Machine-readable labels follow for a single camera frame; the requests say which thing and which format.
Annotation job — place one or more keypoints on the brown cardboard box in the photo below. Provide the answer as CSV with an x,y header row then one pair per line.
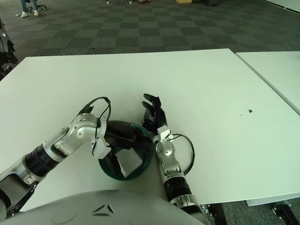
x,y
184,1

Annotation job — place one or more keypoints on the white charger block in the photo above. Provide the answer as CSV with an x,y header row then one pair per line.
x,y
130,162

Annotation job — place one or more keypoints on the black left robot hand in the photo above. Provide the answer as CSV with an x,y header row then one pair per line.
x,y
119,133

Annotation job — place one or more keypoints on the black office chair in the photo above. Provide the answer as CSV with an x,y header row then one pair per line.
x,y
4,47

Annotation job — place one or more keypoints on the black table leg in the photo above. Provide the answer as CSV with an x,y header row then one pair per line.
x,y
216,211
282,208

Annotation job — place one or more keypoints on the black swivel chair base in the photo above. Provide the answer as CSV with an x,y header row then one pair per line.
x,y
39,7

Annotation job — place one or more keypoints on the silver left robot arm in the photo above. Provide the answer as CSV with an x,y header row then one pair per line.
x,y
77,133

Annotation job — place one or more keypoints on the white side table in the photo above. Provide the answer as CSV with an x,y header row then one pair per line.
x,y
276,68

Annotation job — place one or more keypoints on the seated person in jeans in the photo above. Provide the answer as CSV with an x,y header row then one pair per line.
x,y
23,8

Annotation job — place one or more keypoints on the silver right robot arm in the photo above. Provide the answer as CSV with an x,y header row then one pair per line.
x,y
167,154

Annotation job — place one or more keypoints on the white robot torso shell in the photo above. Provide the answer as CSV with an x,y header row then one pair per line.
x,y
82,208

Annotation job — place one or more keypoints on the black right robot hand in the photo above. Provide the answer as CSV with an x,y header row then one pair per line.
x,y
159,117

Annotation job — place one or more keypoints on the distant red clutter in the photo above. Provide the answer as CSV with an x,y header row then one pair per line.
x,y
140,1

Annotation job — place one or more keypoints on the dark green round plate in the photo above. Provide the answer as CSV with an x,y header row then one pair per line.
x,y
146,164

